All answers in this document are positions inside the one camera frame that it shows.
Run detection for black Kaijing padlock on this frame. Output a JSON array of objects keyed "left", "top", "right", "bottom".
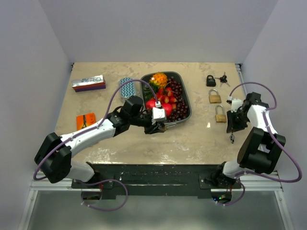
[{"left": 206, "top": 75, "right": 216, "bottom": 87}]

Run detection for orange razor package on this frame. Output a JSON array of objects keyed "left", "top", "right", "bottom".
[{"left": 76, "top": 113, "right": 96, "bottom": 131}]

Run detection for small brass padlock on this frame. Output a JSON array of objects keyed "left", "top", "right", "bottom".
[{"left": 164, "top": 123, "right": 177, "bottom": 131}]

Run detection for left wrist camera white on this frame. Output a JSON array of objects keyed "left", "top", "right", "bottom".
[{"left": 152, "top": 101, "right": 166, "bottom": 124}]

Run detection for grey fruit tray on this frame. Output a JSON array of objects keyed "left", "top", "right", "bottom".
[{"left": 141, "top": 71, "right": 191, "bottom": 124}]

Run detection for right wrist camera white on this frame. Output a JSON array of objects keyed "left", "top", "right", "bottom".
[{"left": 226, "top": 96, "right": 243, "bottom": 113}]

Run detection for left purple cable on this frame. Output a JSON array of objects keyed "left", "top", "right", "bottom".
[{"left": 33, "top": 79, "right": 161, "bottom": 211}]

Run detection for large brass padlock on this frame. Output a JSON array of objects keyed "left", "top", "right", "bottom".
[{"left": 209, "top": 89, "right": 222, "bottom": 104}]

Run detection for left red apple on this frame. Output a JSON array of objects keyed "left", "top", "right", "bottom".
[{"left": 145, "top": 99, "right": 156, "bottom": 109}]

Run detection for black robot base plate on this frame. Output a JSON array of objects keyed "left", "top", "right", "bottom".
[{"left": 71, "top": 164, "right": 241, "bottom": 199}]

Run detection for aluminium frame rail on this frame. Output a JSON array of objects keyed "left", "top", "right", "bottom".
[{"left": 18, "top": 179, "right": 99, "bottom": 230}]

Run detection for black head keys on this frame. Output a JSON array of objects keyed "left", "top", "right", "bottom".
[{"left": 215, "top": 72, "right": 230, "bottom": 87}]

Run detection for red apple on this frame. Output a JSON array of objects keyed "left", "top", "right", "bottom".
[
  {"left": 161, "top": 103, "right": 173, "bottom": 117},
  {"left": 145, "top": 99, "right": 156, "bottom": 109}
]

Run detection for right red apple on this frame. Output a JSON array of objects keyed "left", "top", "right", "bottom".
[{"left": 161, "top": 103, "right": 173, "bottom": 117}]

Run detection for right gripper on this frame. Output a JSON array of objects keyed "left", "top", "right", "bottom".
[{"left": 226, "top": 109, "right": 249, "bottom": 133}]

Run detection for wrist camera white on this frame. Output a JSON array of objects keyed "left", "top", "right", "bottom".
[
  {"left": 226, "top": 96, "right": 243, "bottom": 113},
  {"left": 152, "top": 101, "right": 166, "bottom": 124}
]

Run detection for strawberry pile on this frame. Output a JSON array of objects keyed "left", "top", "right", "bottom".
[{"left": 155, "top": 87, "right": 178, "bottom": 109}]

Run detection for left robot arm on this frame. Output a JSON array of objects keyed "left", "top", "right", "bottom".
[{"left": 34, "top": 96, "right": 166, "bottom": 188}]

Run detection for purple cable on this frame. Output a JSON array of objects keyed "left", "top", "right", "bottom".
[
  {"left": 214, "top": 82, "right": 303, "bottom": 207},
  {"left": 33, "top": 79, "right": 161, "bottom": 211}
]

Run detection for purple grape bunch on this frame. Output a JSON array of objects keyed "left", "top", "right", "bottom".
[{"left": 166, "top": 76, "right": 189, "bottom": 122}]

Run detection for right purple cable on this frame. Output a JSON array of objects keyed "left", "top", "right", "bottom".
[{"left": 214, "top": 82, "right": 303, "bottom": 207}]

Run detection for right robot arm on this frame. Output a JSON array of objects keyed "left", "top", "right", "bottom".
[{"left": 213, "top": 92, "right": 282, "bottom": 188}]

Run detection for purple white toothpaste box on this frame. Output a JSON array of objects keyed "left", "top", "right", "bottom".
[{"left": 72, "top": 75, "right": 106, "bottom": 92}]

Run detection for orange pineapple toy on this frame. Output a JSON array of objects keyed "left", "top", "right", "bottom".
[{"left": 149, "top": 72, "right": 167, "bottom": 89}]

